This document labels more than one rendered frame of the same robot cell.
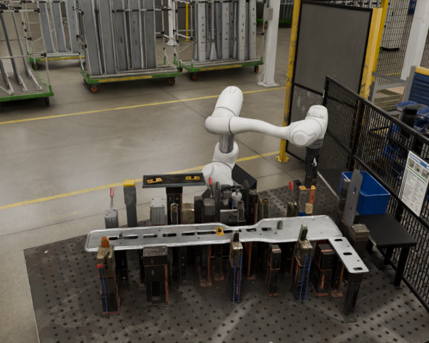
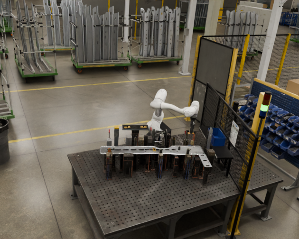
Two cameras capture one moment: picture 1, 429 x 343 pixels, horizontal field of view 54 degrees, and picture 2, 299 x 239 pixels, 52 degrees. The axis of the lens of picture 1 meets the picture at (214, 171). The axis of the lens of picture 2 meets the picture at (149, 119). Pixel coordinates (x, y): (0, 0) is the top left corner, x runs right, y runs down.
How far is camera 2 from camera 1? 1.75 m
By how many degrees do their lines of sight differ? 1
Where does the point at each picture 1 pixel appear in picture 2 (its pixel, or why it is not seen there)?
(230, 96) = (161, 93)
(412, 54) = (262, 65)
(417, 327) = (230, 190)
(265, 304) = (171, 179)
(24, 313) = (60, 185)
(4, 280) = (48, 171)
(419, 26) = (266, 50)
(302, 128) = (188, 110)
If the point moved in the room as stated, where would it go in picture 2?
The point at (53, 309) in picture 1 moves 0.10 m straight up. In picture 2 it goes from (85, 177) to (85, 170)
